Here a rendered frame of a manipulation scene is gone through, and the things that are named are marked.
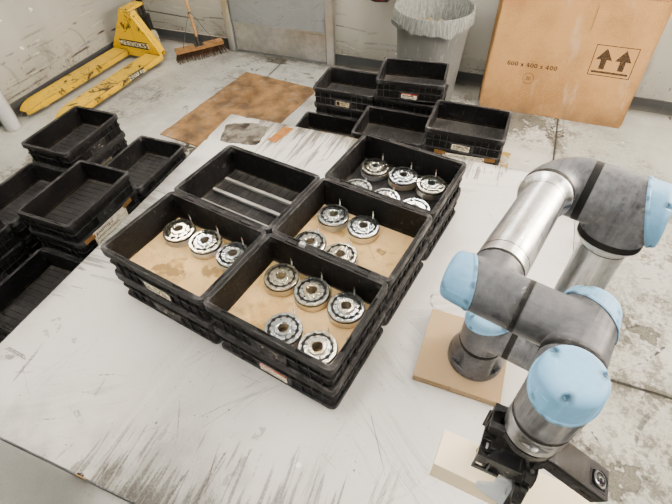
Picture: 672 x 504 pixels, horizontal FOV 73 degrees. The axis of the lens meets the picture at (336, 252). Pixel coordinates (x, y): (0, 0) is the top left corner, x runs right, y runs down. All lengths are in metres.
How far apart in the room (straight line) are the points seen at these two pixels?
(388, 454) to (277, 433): 0.29
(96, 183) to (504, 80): 2.87
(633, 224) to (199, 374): 1.11
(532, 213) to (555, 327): 0.23
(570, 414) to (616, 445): 1.70
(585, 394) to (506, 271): 0.18
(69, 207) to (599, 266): 2.16
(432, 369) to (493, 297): 0.72
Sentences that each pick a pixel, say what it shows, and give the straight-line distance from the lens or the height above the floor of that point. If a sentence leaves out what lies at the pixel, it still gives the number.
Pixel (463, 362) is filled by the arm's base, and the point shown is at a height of 0.78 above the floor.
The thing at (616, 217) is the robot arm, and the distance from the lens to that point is 0.94.
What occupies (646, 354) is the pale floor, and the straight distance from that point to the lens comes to 2.54.
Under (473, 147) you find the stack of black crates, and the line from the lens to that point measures 2.44.
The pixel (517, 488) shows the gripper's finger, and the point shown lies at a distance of 0.75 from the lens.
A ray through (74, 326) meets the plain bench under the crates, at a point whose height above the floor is 0.70.
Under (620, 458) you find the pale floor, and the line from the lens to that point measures 2.23.
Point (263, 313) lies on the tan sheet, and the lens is 1.30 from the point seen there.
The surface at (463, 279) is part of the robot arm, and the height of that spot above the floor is 1.41.
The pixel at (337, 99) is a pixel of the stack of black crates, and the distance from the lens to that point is 3.00.
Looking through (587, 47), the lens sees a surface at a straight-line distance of 3.82.
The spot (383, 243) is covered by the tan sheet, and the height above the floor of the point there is 0.83.
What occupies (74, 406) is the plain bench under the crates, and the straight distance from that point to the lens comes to 1.49.
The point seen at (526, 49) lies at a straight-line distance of 3.81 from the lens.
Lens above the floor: 1.87
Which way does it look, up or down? 47 degrees down
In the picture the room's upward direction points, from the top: 2 degrees counter-clockwise
